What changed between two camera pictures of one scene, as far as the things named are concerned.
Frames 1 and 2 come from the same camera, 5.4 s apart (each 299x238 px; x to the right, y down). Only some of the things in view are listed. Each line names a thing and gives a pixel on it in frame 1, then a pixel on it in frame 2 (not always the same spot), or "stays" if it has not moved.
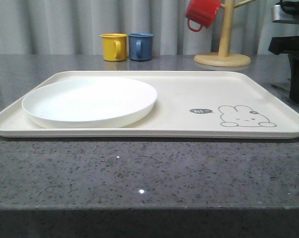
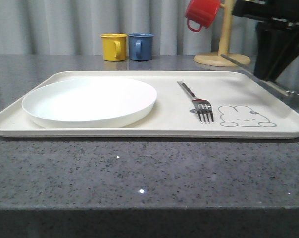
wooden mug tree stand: x=224 y=58 stays
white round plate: x=90 y=102 stays
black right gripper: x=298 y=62 -> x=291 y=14
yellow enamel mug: x=114 y=46 stays
